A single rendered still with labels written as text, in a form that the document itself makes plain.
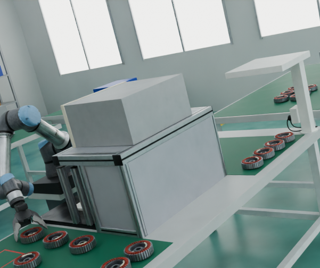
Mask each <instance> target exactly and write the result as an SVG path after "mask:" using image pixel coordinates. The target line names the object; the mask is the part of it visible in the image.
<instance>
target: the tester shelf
mask: <svg viewBox="0 0 320 268"><path fill-rule="evenodd" d="M191 111H192V115H190V116H188V117H186V118H184V119H182V120H181V121H179V122H177V123H175V124H173V125H171V126H169V127H167V128H165V129H164V130H162V131H160V132H158V133H156V134H155V135H152V136H150V137H148V138H146V139H145V140H143V141H141V142H139V143H137V144H136V145H130V146H100V147H76V148H73V147H70V148H68V149H66V150H64V151H62V152H60V153H57V154H55V155H53V156H51V157H52V160H53V164H54V165H115V166H123V165H125V164H127V163H128V162H130V161H132V160H134V159H135V158H137V157H139V156H141V155H143V154H144V153H146V152H148V151H150V150H152V149H153V148H155V147H157V146H159V145H161V144H162V143H164V142H166V141H167V140H169V139H171V138H173V137H175V136H176V135H178V134H180V133H182V132H183V131H185V130H187V129H189V128H191V127H192V126H194V125H196V124H198V123H200V122H201V121H203V120H205V119H207V118H208V117H210V116H212V115H213V114H214V113H213V110H212V106H205V107H194V108H191Z"/></svg>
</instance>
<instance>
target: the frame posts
mask: <svg viewBox="0 0 320 268"><path fill-rule="evenodd" d="M56 170H57V173H58V176H59V179H60V183H61V186H62V190H63V193H64V196H65V199H66V202H67V206H68V209H69V212H70V215H71V218H72V222H73V224H78V223H79V222H81V218H80V215H79V212H78V208H77V205H76V201H75V198H74V195H73V192H72V189H71V185H70V182H69V179H68V175H67V172H66V169H65V166H64V165H60V166H58V167H56ZM70 171H71V174H72V177H73V181H74V183H75V187H76V190H77V194H78V197H79V200H80V204H81V207H82V209H83V213H84V217H85V220H86V223H87V225H90V226H92V225H93V224H94V220H93V216H92V213H91V209H90V207H89V203H88V200H87V197H86V193H85V190H84V186H83V183H82V180H81V177H80V173H79V170H78V166H77V165H74V166H72V167H70Z"/></svg>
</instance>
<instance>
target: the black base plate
mask: <svg viewBox="0 0 320 268"><path fill-rule="evenodd" d="M74 198H75V201H76V204H78V203H80V200H79V197H78V195H76V196H75V197H74ZM78 212H79V215H80V218H81V222H79V223H78V224H73V222H72V218H71V215H70V212H69V209H68V206H67V202H64V203H62V204H61V205H59V206H57V207H55V208H53V209H52V210H50V211H48V212H46V213H45V214H43V215H41V216H40V217H41V218H42V219H43V221H44V222H45V223H46V224H55V225H62V226H68V227H76V228H84V229H92V230H96V226H95V224H93V225H92V226H90V225H87V223H86V220H85V217H84V213H83V211H79V210H78Z"/></svg>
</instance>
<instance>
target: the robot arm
mask: <svg viewBox="0 0 320 268"><path fill-rule="evenodd" d="M21 129H23V130H25V131H26V132H34V133H36V134H37V135H39V136H41V137H42V138H44V140H42V141H40V142H39V143H38V148H39V151H40V153H41V155H42V158H43V161H44V163H45V170H46V176H47V178H51V177H55V176H58V173H57V170H56V167H58V166H60V165H54V164H53V160H52V157H51V156H53V155H55V154H57V153H60V152H62V151H64V150H66V149H68V148H70V147H72V143H71V140H70V136H69V134H68V133H67V132H65V131H59V130H58V129H56V128H55V127H53V126H51V125H50V124H48V123H47V122H45V121H43V120H42V119H41V115H40V112H39V111H38V109H37V108H36V107H34V106H32V105H26V106H22V107H20V108H16V109H13V110H9V111H6V112H4V113H3V114H2V115H1V116H0V200H4V199H6V201H8V203H9V204H10V207H11V208H14V209H15V210H16V213H15V215H14V219H13V222H12V225H13V232H14V238H15V240H16V242H18V235H19V230H20V228H22V227H25V226H27V225H29V224H31V221H32V223H33V221H34V222H37V223H38V224H39V225H41V226H43V228H45V229H48V228H47V225H46V223H45V222H44V221H43V219H42V218H41V217H40V216H39V214H38V213H36V212H34V211H32V210H30V209H28V205H27V204H26V203H25V201H24V196H30V195H31V194H32V193H33V192H34V186H33V184H32V183H30V182H28V181H22V180H18V179H15V177H14V175H13V174H12V173H11V139H12V138H13V133H14V131H17V130H21ZM31 217H33V218H31ZM32 219H33V220H32Z"/></svg>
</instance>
